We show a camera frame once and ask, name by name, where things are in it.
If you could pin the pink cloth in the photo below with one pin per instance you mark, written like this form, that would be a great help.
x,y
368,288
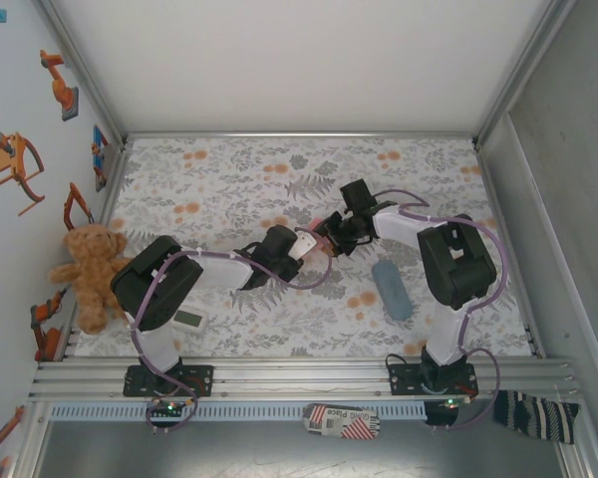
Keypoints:
x,y
307,227

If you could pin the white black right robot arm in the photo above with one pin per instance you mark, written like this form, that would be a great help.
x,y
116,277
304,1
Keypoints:
x,y
458,264

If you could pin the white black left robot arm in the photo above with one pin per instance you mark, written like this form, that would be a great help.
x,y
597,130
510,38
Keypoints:
x,y
154,289

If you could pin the floral printed tablecloth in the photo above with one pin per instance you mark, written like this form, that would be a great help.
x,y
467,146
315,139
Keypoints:
x,y
299,323

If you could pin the blue-grey case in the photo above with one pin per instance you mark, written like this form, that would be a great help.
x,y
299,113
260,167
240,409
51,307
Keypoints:
x,y
391,291

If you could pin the white digital timer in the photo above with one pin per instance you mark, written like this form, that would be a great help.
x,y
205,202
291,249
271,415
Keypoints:
x,y
192,318

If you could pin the red white printed pouch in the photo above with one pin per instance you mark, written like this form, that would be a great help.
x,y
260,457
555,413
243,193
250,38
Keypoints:
x,y
341,422

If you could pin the small green-lit circuit board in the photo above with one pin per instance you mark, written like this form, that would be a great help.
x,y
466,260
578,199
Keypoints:
x,y
453,403
168,407

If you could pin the brown teddy bear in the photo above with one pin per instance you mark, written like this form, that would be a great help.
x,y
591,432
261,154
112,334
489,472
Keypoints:
x,y
87,269

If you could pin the black white striped sock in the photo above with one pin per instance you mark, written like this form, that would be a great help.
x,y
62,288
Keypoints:
x,y
533,415

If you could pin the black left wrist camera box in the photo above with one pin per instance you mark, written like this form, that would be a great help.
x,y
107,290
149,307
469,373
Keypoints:
x,y
304,246

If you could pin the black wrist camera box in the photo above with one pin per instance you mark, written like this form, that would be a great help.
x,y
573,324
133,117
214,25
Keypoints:
x,y
304,246
357,195

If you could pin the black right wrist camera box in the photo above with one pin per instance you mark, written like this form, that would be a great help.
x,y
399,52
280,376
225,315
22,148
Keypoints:
x,y
357,195

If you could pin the aluminium extrusion frame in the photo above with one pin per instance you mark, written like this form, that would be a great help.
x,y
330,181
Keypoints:
x,y
299,371

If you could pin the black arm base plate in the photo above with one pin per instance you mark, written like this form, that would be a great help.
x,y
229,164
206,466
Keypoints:
x,y
204,381
403,381

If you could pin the blue orange machine wall sticker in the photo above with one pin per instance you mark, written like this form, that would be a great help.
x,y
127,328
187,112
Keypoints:
x,y
99,149

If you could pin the orange gripper claw wall sticker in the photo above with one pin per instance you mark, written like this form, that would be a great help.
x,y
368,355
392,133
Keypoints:
x,y
12,162

